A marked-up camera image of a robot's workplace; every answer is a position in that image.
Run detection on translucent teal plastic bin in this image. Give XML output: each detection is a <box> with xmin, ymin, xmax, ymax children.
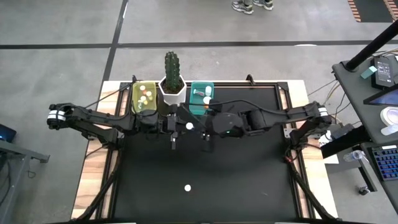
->
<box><xmin>188</xmin><ymin>81</ymin><xmax>216</xmax><ymax>116</ymax></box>

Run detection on black round pole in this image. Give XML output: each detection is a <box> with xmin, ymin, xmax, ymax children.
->
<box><xmin>345</xmin><ymin>20</ymin><xmax>398</xmax><ymax>72</ymax></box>

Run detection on small teal box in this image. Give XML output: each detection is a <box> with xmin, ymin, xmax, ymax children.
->
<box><xmin>359</xmin><ymin>65</ymin><xmax>378</xmax><ymax>80</ymax></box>

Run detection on monitor with blue screen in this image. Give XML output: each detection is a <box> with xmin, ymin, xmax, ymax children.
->
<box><xmin>363</xmin><ymin>86</ymin><xmax>398</xmax><ymax>107</ymax></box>

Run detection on black power brick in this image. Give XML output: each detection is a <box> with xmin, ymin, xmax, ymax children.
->
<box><xmin>373</xmin><ymin>55</ymin><xmax>395</xmax><ymax>90</ymax></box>

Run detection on tall green cactus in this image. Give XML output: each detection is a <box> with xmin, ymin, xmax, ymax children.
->
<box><xmin>164</xmin><ymin>50</ymin><xmax>182</xmax><ymax>93</ymax></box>

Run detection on dark grey side desk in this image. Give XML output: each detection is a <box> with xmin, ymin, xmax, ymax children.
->
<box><xmin>331</xmin><ymin>46</ymin><xmax>398</xmax><ymax>200</ymax></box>

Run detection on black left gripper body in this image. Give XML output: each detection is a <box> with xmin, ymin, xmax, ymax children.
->
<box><xmin>158</xmin><ymin>107</ymin><xmax>187</xmax><ymax>141</ymax></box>

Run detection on dark laptop blue glow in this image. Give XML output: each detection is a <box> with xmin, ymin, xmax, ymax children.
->
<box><xmin>0</xmin><ymin>123</ymin><xmax>17</xmax><ymax>144</ymax></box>

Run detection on grey metal cart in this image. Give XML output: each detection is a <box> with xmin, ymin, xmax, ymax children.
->
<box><xmin>0</xmin><ymin>139</ymin><xmax>50</xmax><ymax>215</ymax></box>

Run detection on translucent yellow plastic bin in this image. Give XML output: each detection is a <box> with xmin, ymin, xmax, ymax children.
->
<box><xmin>131</xmin><ymin>81</ymin><xmax>158</xmax><ymax>114</ymax></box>

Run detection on clear plastic water bottle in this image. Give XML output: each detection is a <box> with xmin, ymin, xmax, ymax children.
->
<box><xmin>343</xmin><ymin>149</ymin><xmax>365</xmax><ymax>163</ymax></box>

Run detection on person's grey shoe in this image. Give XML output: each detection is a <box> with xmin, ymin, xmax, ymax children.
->
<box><xmin>253</xmin><ymin>0</ymin><xmax>274</xmax><ymax>11</ymax></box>
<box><xmin>231</xmin><ymin>0</ymin><xmax>254</xmax><ymax>16</ymax></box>

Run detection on white tape roll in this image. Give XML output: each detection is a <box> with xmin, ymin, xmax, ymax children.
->
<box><xmin>379</xmin><ymin>106</ymin><xmax>398</xmax><ymax>127</ymax></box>

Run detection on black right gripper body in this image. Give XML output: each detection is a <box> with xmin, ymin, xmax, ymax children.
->
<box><xmin>198</xmin><ymin>111</ymin><xmax>218</xmax><ymax>140</ymax></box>

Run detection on white hexagonal plant pot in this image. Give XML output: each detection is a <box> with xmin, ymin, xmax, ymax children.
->
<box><xmin>158</xmin><ymin>75</ymin><xmax>188</xmax><ymax>107</ymax></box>

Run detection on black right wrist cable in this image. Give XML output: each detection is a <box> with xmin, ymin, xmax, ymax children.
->
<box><xmin>214</xmin><ymin>98</ymin><xmax>312</xmax><ymax>113</ymax></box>

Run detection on black keyboard blue keys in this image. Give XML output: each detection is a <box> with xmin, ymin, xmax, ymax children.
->
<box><xmin>368</xmin><ymin>145</ymin><xmax>398</xmax><ymax>182</ymax></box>

